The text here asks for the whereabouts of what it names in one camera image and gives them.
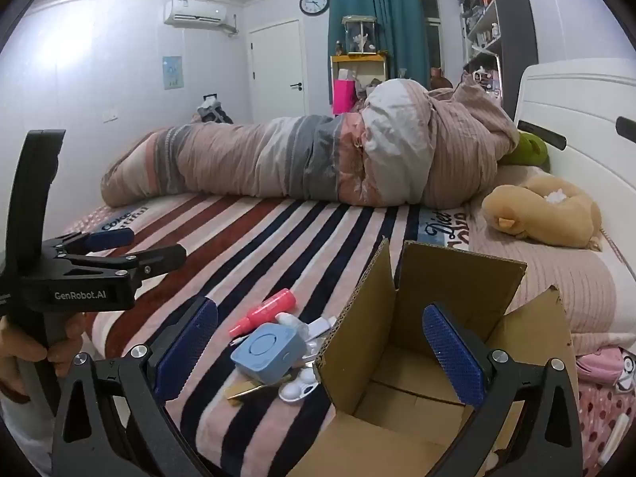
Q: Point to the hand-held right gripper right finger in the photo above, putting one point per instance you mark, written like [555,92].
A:
[449,353]

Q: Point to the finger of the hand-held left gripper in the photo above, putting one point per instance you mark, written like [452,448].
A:
[112,238]
[159,256]

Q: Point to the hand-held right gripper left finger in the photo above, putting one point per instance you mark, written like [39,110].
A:
[186,353]

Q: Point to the gold foil stick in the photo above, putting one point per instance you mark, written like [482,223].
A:
[246,390]

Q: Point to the blue square box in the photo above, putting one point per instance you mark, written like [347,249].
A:
[266,353]

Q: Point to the pink plastic bottle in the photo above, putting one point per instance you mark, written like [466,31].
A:
[268,308]

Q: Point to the brown cardboard box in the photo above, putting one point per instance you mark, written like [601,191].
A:
[357,308]

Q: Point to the white box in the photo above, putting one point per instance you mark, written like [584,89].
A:
[322,329]

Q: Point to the person's left forearm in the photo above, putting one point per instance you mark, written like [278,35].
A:
[25,422]

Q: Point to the person's left hand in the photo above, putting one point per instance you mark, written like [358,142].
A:
[64,343]

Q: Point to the rolled pink grey duvet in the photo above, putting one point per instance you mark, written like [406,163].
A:
[248,159]

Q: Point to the striped blanket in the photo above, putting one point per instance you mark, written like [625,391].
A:
[298,238]

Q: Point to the black and white bag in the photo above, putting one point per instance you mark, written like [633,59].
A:
[213,112]

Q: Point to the pink cartoon cloth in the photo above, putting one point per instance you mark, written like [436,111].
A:
[603,367]

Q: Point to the pink dotted bedsheet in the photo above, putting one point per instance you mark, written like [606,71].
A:
[606,417]

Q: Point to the tan plush toy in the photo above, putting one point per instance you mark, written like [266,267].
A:
[546,213]

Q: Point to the green plush toy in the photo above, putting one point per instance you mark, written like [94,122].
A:
[526,151]

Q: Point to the white door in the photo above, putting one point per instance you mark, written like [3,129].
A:
[276,69]

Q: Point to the white air conditioner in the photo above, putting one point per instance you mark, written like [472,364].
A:
[196,12]

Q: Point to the pink gift bag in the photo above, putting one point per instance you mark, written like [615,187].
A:
[344,97]

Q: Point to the brown figurine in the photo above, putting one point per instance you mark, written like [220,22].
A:
[439,79]

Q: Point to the white headboard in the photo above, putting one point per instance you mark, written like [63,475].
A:
[586,109]

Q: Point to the yellow cabinet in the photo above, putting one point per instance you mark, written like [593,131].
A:
[370,67]

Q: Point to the glass display case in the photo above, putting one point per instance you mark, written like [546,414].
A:
[358,35]

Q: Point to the window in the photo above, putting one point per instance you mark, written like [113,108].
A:
[431,25]

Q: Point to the teal curtain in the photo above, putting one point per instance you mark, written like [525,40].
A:
[392,25]

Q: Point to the dark shelf unit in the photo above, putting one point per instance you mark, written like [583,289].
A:
[516,20]

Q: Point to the white wall switch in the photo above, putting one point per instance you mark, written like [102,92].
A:
[110,115]

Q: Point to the blue wall poster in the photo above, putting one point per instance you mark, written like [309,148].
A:
[172,72]

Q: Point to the round wall clock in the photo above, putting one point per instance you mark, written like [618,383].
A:
[314,2]

